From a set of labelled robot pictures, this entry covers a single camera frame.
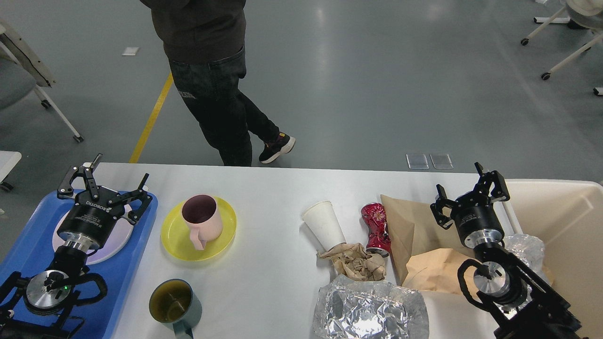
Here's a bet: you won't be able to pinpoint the grey chair at left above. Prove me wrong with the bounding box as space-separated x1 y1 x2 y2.
0 19 84 143

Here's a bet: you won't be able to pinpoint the dark teal mug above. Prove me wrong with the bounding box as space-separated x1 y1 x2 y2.
148 279 203 339

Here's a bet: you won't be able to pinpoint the blue plastic tray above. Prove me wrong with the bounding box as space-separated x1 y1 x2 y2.
0 190 158 339

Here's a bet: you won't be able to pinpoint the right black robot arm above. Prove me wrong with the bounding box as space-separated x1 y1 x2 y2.
430 162 581 339

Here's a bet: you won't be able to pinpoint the white rolling stand legs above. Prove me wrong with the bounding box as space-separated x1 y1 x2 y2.
520 0 603 97

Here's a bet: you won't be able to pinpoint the crumpled tan paper bag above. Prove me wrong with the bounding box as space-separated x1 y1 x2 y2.
402 248 470 296

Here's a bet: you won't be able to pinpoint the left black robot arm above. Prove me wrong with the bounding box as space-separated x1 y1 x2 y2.
1 154 153 339

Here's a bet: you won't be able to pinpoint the crumpled aluminium foil sheet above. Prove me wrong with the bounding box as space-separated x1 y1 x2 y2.
312 275 430 339

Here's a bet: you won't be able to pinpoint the yellow round plate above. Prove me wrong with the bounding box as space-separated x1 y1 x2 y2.
160 196 237 261

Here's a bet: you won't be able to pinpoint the crumpled brown paper ball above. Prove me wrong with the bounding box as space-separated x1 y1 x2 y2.
318 243 386 282

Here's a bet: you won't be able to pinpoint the beige plastic bin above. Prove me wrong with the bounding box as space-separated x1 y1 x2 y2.
507 179 603 339

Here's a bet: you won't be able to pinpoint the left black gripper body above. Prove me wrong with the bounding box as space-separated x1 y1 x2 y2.
57 189 126 250

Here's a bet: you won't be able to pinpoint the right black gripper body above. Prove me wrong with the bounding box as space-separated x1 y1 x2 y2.
451 195 504 249

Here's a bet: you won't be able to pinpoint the white paper cup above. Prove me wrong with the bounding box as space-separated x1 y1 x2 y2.
301 201 347 251

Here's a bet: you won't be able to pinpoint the pink round plate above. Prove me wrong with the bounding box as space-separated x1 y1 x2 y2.
52 212 134 266

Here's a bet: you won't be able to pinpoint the person in dark clothes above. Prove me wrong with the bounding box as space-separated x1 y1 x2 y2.
143 0 296 167

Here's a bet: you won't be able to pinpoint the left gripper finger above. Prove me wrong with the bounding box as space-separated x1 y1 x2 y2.
57 153 103 200
109 173 153 225

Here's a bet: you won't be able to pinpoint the crushed red can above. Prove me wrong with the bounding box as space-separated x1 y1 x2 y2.
360 202 391 258

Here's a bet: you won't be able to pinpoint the pink ribbed mug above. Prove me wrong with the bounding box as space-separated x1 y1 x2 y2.
181 194 223 250

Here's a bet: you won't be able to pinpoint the white side table corner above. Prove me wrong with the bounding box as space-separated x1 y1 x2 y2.
0 150 22 192

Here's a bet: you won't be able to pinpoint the crumpled clear plastic wrap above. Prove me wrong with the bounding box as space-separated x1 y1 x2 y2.
503 234 551 283

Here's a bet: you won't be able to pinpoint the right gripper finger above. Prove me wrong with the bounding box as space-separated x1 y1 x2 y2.
429 184 456 230
467 162 511 204

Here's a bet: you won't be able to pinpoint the flat brown paper bag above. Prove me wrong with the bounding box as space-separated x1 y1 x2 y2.
381 195 474 285

